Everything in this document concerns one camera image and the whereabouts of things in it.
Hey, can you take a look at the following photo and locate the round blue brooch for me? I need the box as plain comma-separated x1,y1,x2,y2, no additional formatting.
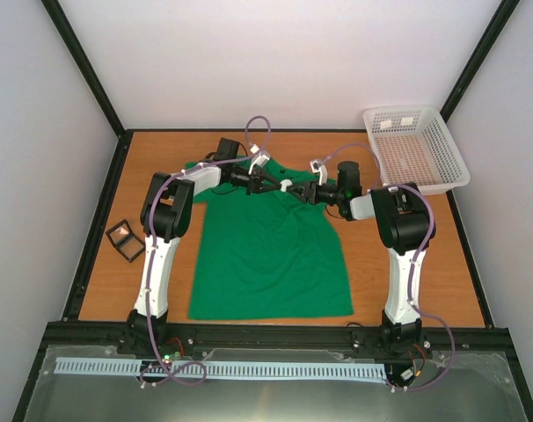
280,179,293,193

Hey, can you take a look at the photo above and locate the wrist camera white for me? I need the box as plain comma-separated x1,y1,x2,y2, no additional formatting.
310,159,328,186
248,144,271,175

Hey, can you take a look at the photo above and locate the white perforated plastic basket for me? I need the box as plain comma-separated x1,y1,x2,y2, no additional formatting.
363,105,471,195

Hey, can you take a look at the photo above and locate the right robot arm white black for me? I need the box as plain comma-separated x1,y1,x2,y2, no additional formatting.
281,160,435,354

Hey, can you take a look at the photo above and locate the right black frame post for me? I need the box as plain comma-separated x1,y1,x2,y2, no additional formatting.
440,0,521,123

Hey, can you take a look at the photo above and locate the light blue cable duct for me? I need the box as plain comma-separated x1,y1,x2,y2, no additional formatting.
53,357,386,384

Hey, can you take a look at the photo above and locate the left black frame post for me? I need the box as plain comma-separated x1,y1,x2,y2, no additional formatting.
40,0,126,138

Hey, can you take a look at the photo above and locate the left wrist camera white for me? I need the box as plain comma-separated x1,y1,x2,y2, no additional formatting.
248,144,271,175

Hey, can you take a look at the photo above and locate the black frame post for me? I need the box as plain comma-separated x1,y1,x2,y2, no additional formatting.
40,0,126,138
440,0,521,123

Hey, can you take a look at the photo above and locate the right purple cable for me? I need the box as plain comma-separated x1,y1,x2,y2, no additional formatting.
317,142,456,392

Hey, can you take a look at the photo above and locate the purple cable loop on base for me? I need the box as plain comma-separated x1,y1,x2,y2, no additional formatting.
138,360,208,390

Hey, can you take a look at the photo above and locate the black aluminium rail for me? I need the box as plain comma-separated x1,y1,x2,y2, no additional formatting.
41,323,512,358

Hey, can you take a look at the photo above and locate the black open brooch box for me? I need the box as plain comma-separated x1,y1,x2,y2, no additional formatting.
106,219,145,263

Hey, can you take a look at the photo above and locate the small circuit board with led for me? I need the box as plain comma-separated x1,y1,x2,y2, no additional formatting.
160,338,186,364

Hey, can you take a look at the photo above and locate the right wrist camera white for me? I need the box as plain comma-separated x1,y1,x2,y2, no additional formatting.
310,159,328,186

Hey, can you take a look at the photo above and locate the green t-shirt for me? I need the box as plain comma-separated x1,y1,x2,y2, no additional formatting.
188,184,354,320

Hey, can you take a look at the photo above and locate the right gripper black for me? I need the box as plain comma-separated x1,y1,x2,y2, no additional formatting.
286,179,343,205

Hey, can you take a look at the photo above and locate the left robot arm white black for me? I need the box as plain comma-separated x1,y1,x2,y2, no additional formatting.
127,138,271,354

